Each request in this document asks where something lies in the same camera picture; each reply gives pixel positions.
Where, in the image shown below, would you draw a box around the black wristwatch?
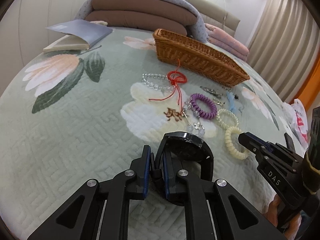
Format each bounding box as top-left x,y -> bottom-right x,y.
150,131 -> 214,206

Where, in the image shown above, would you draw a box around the woven wicker basket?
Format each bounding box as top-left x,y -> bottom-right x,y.
153,29 -> 250,87

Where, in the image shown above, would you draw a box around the pink folded blanket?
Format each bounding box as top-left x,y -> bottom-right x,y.
204,23 -> 249,61

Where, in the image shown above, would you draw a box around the silver crystal earring pair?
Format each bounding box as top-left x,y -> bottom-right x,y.
181,100 -> 205,138

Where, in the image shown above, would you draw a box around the grey blue dotted blanket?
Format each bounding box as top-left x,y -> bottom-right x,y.
75,0 -> 207,43

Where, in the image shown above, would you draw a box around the clear crystal bead bracelet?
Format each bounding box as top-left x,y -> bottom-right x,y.
141,73 -> 175,93

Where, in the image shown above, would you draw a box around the light blue hair clip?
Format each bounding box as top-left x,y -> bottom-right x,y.
226,92 -> 244,114

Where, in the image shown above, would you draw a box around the brown beaded ornament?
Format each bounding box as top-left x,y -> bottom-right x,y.
164,107 -> 182,122

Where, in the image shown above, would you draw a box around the brown stacked pillows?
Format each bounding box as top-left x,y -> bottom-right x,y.
85,0 -> 197,36

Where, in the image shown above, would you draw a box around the clear spiral hair tie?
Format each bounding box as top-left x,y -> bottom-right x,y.
216,108 -> 239,131

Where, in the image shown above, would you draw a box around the red knotted cord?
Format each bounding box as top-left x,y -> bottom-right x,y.
149,57 -> 188,106

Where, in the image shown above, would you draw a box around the silver hair clip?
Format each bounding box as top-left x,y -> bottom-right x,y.
200,86 -> 222,99

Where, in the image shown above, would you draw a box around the white wardrobe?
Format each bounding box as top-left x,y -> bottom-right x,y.
0,0 -> 123,68

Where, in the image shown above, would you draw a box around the open grey book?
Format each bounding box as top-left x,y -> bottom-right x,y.
43,20 -> 113,53

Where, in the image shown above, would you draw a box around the purple spiral hair tie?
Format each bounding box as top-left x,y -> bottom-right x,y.
189,93 -> 218,120

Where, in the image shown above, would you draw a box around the cream spiral hair tie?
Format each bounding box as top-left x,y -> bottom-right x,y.
224,126 -> 250,160

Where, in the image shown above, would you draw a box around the green floral quilt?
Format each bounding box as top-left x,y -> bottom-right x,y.
1,28 -> 291,239

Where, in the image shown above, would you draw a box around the white red plastic bag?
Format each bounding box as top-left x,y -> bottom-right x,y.
281,99 -> 309,150

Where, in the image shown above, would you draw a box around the beige curtain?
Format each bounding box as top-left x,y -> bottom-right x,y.
247,0 -> 319,102

